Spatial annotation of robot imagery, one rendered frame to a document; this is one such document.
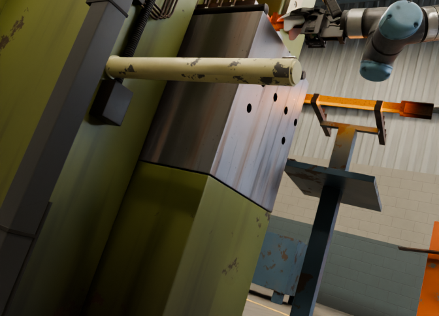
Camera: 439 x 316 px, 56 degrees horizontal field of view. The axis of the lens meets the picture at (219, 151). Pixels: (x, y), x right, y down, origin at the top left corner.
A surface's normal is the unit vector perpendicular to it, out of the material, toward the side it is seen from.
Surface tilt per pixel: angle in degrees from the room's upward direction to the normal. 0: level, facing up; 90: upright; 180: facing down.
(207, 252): 90
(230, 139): 90
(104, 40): 90
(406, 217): 90
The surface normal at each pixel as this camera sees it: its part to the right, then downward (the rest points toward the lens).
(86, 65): 0.82, 0.13
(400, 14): -0.07, -0.26
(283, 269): -0.41, -0.35
